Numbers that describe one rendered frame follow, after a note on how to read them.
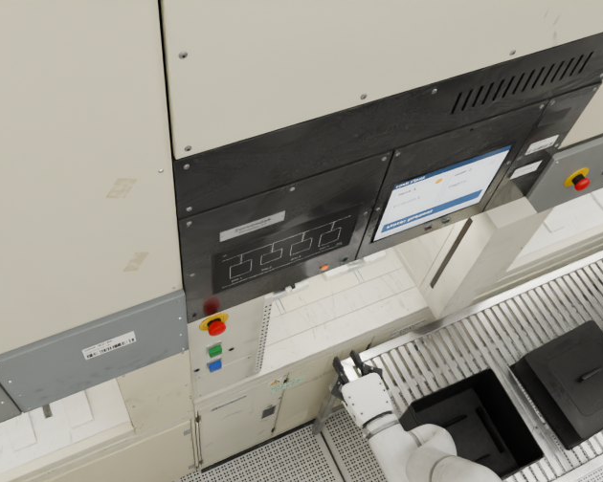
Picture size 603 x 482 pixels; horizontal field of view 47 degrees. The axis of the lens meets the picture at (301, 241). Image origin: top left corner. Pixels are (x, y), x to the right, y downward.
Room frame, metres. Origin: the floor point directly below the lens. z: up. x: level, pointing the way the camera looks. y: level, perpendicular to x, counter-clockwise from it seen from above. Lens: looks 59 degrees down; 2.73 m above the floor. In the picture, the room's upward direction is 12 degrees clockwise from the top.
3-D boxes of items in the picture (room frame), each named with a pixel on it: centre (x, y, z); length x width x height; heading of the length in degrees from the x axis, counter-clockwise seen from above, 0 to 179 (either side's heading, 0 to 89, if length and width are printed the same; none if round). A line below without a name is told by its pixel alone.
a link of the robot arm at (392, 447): (0.44, -0.32, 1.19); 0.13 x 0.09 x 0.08; 36
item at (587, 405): (0.89, -0.92, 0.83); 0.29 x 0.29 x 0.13; 38
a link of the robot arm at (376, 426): (0.50, -0.26, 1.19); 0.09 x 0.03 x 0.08; 126
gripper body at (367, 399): (0.55, -0.23, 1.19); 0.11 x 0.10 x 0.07; 36
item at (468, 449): (0.63, -0.57, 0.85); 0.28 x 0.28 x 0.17; 35
